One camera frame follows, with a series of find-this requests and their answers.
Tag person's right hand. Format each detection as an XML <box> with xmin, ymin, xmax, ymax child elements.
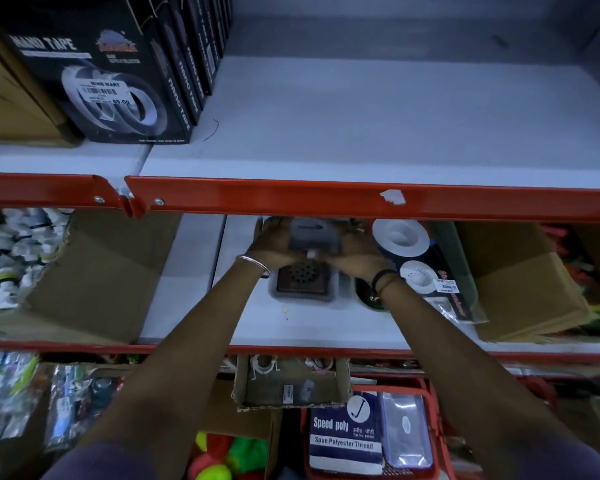
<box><xmin>311</xmin><ymin>226</ymin><xmax>399</xmax><ymax>284</ymax></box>

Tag person's left hand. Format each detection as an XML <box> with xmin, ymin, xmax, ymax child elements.
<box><xmin>241</xmin><ymin>217</ymin><xmax>308</xmax><ymax>276</ymax></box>

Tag grey plastic packet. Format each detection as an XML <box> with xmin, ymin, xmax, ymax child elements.
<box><xmin>288</xmin><ymin>218</ymin><xmax>343</xmax><ymax>256</ymax></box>

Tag person's right forearm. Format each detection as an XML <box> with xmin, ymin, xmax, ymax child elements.
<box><xmin>374</xmin><ymin>275</ymin><xmax>600</xmax><ymax>480</ymax></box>

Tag person's left forearm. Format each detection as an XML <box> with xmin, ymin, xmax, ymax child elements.
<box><xmin>77</xmin><ymin>259</ymin><xmax>272</xmax><ymax>480</ymax></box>

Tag square brown drain strainer pack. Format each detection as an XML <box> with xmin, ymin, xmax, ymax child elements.
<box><xmin>268</xmin><ymin>257</ymin><xmax>342</xmax><ymax>305</ymax></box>

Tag silver bangle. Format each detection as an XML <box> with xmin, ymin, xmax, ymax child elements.
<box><xmin>235</xmin><ymin>254</ymin><xmax>272</xmax><ymax>278</ymax></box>

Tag black wrist band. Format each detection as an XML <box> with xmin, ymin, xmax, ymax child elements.
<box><xmin>370</xmin><ymin>269</ymin><xmax>401</xmax><ymax>301</ymax></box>

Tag large white round strainer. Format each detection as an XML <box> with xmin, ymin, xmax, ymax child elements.
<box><xmin>371</xmin><ymin>218</ymin><xmax>434</xmax><ymax>258</ymax></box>

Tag black card strainer pack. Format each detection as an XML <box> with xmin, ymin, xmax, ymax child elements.
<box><xmin>394</xmin><ymin>244</ymin><xmax>489</xmax><ymax>326</ymax></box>

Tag small shallow cardboard box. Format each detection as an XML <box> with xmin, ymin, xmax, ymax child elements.
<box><xmin>231</xmin><ymin>355</ymin><xmax>354</xmax><ymax>413</ymax></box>

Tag blue and white thread box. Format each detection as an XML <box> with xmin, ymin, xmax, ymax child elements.
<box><xmin>308</xmin><ymin>392</ymin><xmax>385</xmax><ymax>476</ymax></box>

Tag open cardboard box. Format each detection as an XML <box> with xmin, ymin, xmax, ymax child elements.
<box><xmin>0</xmin><ymin>210</ymin><xmax>182</xmax><ymax>346</ymax></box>

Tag clear plastic packet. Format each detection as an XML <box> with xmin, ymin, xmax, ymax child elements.
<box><xmin>380</xmin><ymin>392</ymin><xmax>434</xmax><ymax>470</ymax></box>

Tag large tilted cardboard box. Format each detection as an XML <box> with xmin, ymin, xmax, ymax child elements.
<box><xmin>454</xmin><ymin>222</ymin><xmax>600</xmax><ymax>344</ymax></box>

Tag red plastic basket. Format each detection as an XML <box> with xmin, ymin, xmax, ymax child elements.
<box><xmin>300</xmin><ymin>377</ymin><xmax>457</xmax><ymax>480</ymax></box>

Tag neon yellow and green toys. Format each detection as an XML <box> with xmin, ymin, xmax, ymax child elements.
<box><xmin>189</xmin><ymin>431</ymin><xmax>272</xmax><ymax>480</ymax></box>

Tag row of black tape boxes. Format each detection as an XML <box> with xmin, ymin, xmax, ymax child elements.
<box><xmin>0</xmin><ymin>0</ymin><xmax>235</xmax><ymax>145</ymax></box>

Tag pile of colourful items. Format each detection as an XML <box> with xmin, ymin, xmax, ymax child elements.
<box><xmin>542</xmin><ymin>224</ymin><xmax>600</xmax><ymax>336</ymax></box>

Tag pile of white fittings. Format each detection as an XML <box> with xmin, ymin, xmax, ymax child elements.
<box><xmin>0</xmin><ymin>208</ymin><xmax>75</xmax><ymax>311</ymax></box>

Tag purple sleeve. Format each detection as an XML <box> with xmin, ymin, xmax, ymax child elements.
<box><xmin>41</xmin><ymin>441</ymin><xmax>157</xmax><ymax>480</ymax></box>

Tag pile of shiny plastic packets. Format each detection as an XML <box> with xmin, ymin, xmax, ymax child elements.
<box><xmin>0</xmin><ymin>352</ymin><xmax>123</xmax><ymax>470</ymax></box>

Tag brown cardboard box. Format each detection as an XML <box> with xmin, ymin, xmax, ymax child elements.
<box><xmin>0</xmin><ymin>15</ymin><xmax>84</xmax><ymax>148</ymax></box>

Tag long red shelf rail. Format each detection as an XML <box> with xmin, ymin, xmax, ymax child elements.
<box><xmin>124</xmin><ymin>175</ymin><xmax>600</xmax><ymax>223</ymax></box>

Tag short red shelf rail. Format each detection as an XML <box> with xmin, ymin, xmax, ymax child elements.
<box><xmin>0</xmin><ymin>173</ymin><xmax>132</xmax><ymax>218</ymax></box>

